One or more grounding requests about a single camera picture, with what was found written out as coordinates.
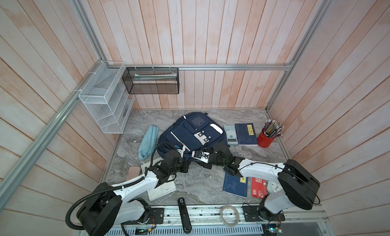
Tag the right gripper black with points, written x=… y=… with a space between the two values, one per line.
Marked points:
x=206 y=165

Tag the blue book yellow label front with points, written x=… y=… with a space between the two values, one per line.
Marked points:
x=235 y=185

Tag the red pen holder cup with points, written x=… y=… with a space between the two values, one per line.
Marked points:
x=263 y=140

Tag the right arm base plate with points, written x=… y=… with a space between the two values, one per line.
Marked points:
x=258 y=213

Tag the navy blue student backpack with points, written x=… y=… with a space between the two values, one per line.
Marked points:
x=195 y=131

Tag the blue book yellow label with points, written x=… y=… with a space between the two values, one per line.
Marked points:
x=246 y=134
x=235 y=185

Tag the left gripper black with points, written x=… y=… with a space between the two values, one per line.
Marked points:
x=185 y=163

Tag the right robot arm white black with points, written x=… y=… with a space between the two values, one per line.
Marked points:
x=298 y=187

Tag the light green calculator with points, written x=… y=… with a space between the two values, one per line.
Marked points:
x=231 y=135

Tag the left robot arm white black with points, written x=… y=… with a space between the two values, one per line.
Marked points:
x=110 y=205

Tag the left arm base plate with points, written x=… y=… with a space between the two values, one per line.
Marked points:
x=155 y=215

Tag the white Robinson Crusoe book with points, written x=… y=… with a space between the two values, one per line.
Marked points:
x=162 y=190

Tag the blue book yellow label back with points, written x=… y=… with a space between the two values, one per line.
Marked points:
x=246 y=134

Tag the light blue pencil case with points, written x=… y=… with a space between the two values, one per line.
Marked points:
x=148 y=142

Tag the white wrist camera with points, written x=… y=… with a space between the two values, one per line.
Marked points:
x=181 y=150
x=202 y=156

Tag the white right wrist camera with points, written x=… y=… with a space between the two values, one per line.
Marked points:
x=202 y=156

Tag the red booklet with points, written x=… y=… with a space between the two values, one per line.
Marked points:
x=258 y=187

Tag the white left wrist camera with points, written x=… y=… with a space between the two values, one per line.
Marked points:
x=181 y=150

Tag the black handheld device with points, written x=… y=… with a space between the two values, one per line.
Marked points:
x=184 y=215

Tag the aluminium front rail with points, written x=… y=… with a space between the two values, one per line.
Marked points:
x=228 y=217

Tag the black mesh wall basket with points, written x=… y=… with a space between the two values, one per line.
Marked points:
x=151 y=80

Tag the white round alarm clock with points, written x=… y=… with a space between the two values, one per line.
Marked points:
x=273 y=187

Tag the pink phone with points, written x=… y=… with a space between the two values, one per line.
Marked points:
x=133 y=172

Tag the white wire mesh shelf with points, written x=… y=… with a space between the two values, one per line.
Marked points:
x=106 y=98

